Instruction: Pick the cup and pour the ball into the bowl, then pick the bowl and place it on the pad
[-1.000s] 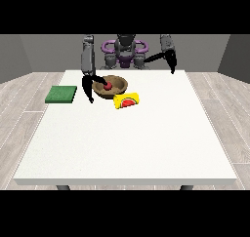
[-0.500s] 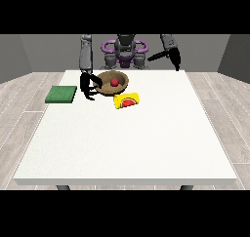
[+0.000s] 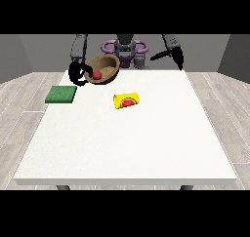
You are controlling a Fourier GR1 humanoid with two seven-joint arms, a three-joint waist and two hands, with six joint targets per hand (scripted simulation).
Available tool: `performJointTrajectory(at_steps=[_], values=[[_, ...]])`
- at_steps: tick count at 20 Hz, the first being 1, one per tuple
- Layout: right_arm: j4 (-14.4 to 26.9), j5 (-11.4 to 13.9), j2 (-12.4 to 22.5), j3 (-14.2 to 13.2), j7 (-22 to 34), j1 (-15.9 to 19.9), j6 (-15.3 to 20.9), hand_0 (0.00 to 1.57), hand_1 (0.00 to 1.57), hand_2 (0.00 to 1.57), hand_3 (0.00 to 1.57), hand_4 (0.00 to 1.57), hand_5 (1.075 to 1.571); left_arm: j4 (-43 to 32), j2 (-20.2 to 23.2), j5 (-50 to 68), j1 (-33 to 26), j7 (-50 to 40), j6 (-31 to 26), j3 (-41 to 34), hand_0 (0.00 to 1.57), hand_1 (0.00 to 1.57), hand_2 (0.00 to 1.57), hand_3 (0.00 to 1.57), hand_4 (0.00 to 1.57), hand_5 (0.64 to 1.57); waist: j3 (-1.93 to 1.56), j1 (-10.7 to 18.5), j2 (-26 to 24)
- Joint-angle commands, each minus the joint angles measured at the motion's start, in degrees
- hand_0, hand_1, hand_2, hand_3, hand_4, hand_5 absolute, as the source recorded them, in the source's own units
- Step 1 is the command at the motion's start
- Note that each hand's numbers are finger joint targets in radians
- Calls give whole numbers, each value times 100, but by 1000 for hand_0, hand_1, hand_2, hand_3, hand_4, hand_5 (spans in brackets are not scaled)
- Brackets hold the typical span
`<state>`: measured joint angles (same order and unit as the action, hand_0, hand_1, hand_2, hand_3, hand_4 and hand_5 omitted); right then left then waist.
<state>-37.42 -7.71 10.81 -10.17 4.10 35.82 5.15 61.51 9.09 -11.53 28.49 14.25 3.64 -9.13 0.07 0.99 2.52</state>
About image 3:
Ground green square pad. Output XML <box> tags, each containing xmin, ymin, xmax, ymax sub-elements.
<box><xmin>44</xmin><ymin>85</ymin><xmax>78</xmax><ymax>104</ymax></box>

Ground brown wooden bowl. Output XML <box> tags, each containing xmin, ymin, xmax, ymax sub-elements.
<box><xmin>84</xmin><ymin>54</ymin><xmax>121</xmax><ymax>85</ymax></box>

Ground grey robot trunk purple rings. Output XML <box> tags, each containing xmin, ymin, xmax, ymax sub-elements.
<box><xmin>101</xmin><ymin>34</ymin><xmax>150</xmax><ymax>70</ymax></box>

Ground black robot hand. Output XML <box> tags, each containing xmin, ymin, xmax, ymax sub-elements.
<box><xmin>67</xmin><ymin>60</ymin><xmax>93</xmax><ymax>88</ymax></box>
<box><xmin>149</xmin><ymin>46</ymin><xmax>185</xmax><ymax>71</ymax></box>

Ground yellow cup with melon print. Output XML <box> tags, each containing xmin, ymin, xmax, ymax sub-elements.
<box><xmin>112</xmin><ymin>92</ymin><xmax>141</xmax><ymax>110</ymax></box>

